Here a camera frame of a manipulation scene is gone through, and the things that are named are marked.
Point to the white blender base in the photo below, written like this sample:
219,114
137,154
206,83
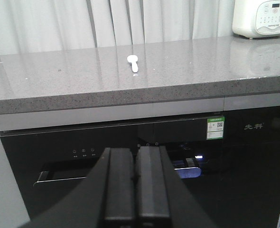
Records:
256,18

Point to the green white energy label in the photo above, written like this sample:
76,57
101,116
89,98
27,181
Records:
215,128

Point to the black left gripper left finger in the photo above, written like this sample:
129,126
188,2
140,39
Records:
105,199

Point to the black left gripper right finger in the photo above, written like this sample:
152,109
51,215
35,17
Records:
162,199

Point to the white ceramic spoon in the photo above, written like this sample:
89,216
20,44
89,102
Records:
132,59

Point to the black built-in dishwasher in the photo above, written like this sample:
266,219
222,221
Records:
214,170

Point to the grey white curtain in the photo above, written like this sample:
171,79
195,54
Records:
49,25

